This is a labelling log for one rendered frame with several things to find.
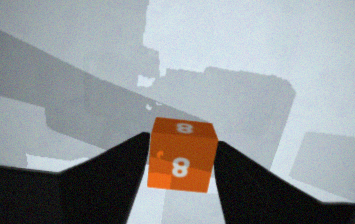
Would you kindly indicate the orange block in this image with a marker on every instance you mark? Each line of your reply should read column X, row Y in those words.
column 182, row 155

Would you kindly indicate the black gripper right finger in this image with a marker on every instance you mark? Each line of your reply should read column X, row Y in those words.
column 250, row 194

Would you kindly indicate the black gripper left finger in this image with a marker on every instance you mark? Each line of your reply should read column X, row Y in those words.
column 101, row 190

